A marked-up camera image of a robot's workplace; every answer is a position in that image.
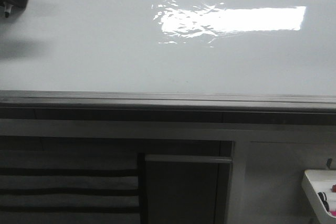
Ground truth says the white black-tipped whiteboard marker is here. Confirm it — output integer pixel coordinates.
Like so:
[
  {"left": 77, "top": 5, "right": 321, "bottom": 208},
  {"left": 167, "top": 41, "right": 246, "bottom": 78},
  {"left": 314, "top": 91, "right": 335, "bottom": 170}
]
[{"left": 4, "top": 3, "right": 13, "bottom": 18}]

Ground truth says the white plastic marker tray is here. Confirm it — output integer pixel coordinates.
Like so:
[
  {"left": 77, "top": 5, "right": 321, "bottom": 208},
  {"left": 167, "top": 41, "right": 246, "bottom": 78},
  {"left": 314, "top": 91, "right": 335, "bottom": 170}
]
[{"left": 302, "top": 169, "right": 335, "bottom": 223}]

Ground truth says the black-capped marker in tray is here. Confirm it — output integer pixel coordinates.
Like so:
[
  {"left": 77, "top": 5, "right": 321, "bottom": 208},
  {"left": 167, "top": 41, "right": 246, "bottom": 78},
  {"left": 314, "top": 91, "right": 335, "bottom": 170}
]
[{"left": 318, "top": 192, "right": 330, "bottom": 212}]

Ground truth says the white whiteboard with aluminium frame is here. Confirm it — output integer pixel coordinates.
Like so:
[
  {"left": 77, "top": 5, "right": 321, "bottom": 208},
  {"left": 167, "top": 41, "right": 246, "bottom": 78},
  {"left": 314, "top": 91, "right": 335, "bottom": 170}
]
[{"left": 1, "top": 0, "right": 335, "bottom": 111}]

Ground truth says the grey metal table frame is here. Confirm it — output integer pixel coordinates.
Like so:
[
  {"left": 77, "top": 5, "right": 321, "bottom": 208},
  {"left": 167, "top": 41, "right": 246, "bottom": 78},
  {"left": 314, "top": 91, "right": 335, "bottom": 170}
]
[{"left": 1, "top": 119, "right": 335, "bottom": 223}]

